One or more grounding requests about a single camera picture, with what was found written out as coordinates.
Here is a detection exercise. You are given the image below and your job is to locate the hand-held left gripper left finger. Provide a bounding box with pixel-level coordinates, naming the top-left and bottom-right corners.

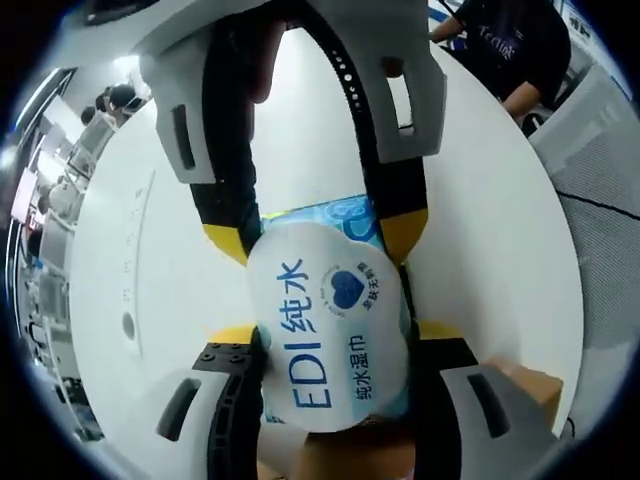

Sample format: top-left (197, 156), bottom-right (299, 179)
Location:
top-left (135, 322), bottom-right (269, 480)

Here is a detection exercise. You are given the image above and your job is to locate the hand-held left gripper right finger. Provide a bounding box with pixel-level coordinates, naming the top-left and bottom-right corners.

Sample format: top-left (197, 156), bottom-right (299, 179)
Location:
top-left (402, 269), bottom-right (564, 480)

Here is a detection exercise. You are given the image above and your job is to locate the brown cardboard shoe box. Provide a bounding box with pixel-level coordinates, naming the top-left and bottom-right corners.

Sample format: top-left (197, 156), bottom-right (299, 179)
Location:
top-left (257, 353), bottom-right (565, 480)

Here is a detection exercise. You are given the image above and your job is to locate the soft item wet wipes pack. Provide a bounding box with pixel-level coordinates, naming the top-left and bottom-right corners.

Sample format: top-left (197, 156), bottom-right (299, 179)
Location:
top-left (247, 197), bottom-right (417, 434)

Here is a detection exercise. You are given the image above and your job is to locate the person's right hand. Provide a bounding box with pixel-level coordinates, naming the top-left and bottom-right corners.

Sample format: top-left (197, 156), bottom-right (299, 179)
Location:
top-left (241, 18), bottom-right (285, 106)

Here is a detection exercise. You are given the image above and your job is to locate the white table socket strip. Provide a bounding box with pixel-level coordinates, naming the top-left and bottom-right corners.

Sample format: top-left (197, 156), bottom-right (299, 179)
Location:
top-left (117, 169), bottom-right (157, 361)

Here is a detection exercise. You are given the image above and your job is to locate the row of white office chairs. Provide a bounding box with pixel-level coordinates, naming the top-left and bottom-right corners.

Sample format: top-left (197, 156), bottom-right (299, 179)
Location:
top-left (37, 112), bottom-right (119, 241)

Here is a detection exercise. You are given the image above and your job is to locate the large display screen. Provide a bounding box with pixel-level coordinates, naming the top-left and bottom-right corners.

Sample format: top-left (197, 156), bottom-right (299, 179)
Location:
top-left (10, 167), bottom-right (41, 226)

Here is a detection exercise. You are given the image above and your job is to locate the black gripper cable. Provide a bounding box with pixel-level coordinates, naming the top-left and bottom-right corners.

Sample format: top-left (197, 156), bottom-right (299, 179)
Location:
top-left (552, 189), bottom-right (640, 221)

